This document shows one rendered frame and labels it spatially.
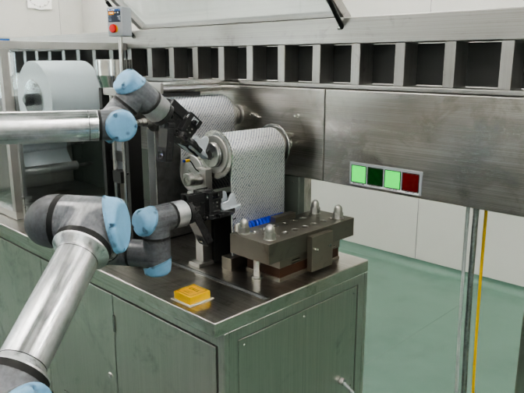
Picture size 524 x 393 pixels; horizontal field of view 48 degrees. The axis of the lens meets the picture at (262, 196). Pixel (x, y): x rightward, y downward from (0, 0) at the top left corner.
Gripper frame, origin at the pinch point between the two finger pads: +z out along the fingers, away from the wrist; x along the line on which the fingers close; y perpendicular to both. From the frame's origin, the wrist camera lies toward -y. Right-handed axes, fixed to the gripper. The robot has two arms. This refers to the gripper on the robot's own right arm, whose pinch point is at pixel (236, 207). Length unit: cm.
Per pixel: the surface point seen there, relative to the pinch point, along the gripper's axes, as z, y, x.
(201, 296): -25.6, -17.5, -13.4
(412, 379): 118, -109, 1
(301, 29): 31, 53, 1
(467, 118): 30, 29, -57
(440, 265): 263, -103, 63
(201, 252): -7.2, -14.7, 8.5
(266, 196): 12.9, 1.4, -0.3
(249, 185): 5.2, 6.1, -0.3
